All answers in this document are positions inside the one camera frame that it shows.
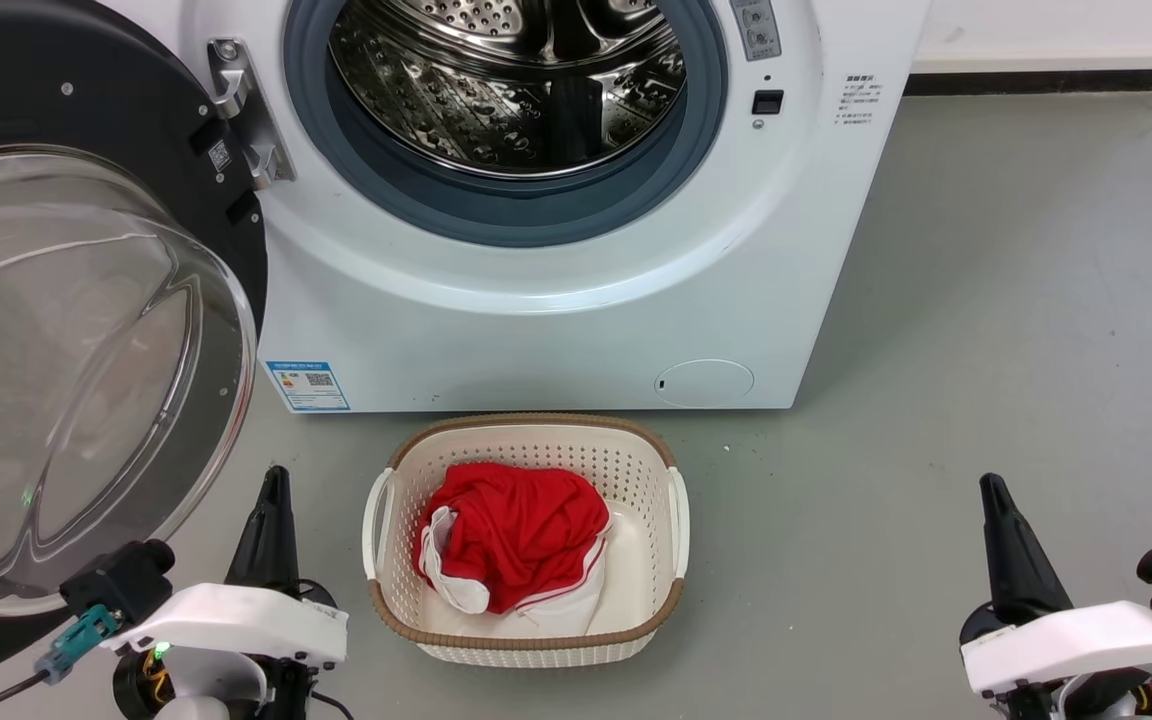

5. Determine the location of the metal door hinge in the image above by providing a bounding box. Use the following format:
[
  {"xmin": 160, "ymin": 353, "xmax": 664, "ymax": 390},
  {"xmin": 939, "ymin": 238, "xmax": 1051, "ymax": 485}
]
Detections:
[{"xmin": 206, "ymin": 38, "xmax": 297, "ymax": 191}]

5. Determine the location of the red garment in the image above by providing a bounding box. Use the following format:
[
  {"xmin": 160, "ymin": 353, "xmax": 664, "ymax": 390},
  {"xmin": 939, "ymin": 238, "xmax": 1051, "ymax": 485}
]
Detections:
[{"xmin": 414, "ymin": 461, "xmax": 612, "ymax": 615}]

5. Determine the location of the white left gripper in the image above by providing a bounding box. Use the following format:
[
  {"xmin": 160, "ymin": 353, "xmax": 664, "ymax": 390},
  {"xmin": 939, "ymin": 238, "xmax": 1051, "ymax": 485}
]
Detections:
[{"xmin": 101, "ymin": 465, "xmax": 349, "ymax": 666}]

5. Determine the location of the grey instruction sticker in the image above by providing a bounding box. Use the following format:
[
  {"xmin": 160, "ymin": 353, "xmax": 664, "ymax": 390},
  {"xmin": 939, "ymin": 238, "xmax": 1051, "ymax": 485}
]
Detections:
[{"xmin": 731, "ymin": 0, "xmax": 782, "ymax": 61}]

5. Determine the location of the teal cable connector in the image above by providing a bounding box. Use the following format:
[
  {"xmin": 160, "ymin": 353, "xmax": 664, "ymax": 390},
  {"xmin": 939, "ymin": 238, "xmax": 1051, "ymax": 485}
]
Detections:
[{"xmin": 34, "ymin": 604, "xmax": 123, "ymax": 687}]

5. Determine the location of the white garment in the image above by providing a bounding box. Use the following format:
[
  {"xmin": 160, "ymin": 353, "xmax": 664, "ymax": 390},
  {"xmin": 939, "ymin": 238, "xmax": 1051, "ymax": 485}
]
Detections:
[{"xmin": 419, "ymin": 503, "xmax": 659, "ymax": 641}]

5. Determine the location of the white front-load washing machine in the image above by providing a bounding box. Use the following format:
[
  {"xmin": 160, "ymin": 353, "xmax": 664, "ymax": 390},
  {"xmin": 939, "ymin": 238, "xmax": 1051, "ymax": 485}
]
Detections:
[{"xmin": 96, "ymin": 0, "xmax": 934, "ymax": 413}]

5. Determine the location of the dark round glass washer door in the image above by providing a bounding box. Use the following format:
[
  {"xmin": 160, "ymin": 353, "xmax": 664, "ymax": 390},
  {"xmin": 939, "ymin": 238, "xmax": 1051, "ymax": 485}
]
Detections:
[{"xmin": 0, "ymin": 0, "xmax": 269, "ymax": 691}]

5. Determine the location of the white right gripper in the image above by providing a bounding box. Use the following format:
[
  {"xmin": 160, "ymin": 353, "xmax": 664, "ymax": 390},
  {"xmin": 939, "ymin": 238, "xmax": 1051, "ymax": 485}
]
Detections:
[{"xmin": 961, "ymin": 473, "xmax": 1152, "ymax": 697}]

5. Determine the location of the round white filter cover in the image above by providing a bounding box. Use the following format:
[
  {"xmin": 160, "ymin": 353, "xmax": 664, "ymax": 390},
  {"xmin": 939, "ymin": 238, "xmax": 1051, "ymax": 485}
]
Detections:
[{"xmin": 653, "ymin": 358, "xmax": 756, "ymax": 409}]

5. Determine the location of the blue energy label sticker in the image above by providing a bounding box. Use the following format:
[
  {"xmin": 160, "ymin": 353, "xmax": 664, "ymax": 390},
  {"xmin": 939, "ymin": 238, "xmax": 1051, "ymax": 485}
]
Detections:
[{"xmin": 265, "ymin": 360, "xmax": 351, "ymax": 413}]

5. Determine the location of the cream perforated laundry basket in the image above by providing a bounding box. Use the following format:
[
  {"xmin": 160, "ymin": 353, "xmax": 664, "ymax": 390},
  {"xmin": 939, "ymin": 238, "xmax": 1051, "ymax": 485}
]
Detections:
[{"xmin": 362, "ymin": 412, "xmax": 691, "ymax": 668}]

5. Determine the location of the stainless steel washer drum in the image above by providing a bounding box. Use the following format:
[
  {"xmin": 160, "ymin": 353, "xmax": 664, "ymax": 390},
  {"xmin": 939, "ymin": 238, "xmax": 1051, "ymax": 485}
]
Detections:
[{"xmin": 328, "ymin": 0, "xmax": 687, "ymax": 181}]

